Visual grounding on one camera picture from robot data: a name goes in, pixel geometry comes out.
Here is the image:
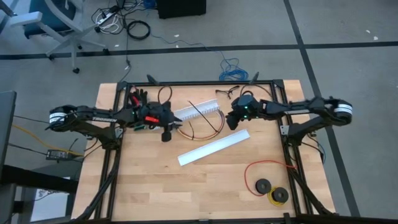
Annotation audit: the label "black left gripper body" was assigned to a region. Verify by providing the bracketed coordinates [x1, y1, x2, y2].
[138, 102, 175, 127]

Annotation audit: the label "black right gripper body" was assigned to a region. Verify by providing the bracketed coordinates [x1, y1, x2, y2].
[228, 95, 261, 121]

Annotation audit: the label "white duct cover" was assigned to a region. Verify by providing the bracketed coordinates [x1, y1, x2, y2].
[177, 129, 251, 167]

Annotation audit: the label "multicoloured wire bundle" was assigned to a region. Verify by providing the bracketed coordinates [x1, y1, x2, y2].
[177, 108, 226, 141]

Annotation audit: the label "white slotted cable duct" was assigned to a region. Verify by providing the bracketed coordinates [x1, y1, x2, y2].
[172, 98, 221, 121]

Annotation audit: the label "clear safety glasses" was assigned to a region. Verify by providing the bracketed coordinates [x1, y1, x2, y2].
[215, 85, 241, 100]

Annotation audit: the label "black work glove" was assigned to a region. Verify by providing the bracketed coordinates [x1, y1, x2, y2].
[126, 88, 162, 132]

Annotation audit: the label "black power adapter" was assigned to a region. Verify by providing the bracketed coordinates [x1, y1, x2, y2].
[45, 149, 74, 161]

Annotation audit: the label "white power strip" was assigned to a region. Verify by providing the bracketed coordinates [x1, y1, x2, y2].
[95, 7, 121, 27]

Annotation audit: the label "black box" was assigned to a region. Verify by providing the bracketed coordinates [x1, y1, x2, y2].
[155, 0, 207, 19]

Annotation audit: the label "grey office chair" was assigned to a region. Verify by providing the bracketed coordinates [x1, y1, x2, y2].
[0, 0, 110, 75]

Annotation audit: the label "black desk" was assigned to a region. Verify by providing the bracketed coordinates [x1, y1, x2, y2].
[0, 90, 79, 224]

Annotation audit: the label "blue coiled cable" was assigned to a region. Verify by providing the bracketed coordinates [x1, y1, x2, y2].
[218, 57, 249, 82]

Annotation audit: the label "black aluminium table frame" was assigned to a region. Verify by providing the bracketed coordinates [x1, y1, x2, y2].
[70, 72, 341, 224]

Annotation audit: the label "red wire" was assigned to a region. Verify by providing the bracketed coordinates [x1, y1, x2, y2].
[243, 159, 298, 197]

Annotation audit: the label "black wire spool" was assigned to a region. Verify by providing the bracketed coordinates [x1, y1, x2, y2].
[254, 178, 272, 195]

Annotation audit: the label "spool of yellow wire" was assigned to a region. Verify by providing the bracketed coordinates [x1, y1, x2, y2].
[267, 186, 290, 207]

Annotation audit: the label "black coiled cable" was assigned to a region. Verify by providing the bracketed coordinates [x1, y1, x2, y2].
[126, 19, 152, 40]

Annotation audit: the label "yellow floor cable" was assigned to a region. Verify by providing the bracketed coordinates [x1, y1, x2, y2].
[11, 123, 85, 156]

